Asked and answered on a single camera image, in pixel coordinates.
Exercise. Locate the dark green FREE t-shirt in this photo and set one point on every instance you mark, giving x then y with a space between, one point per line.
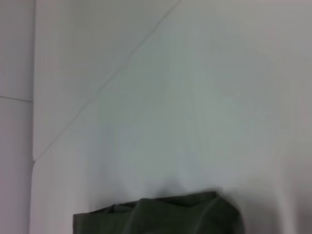
158 217

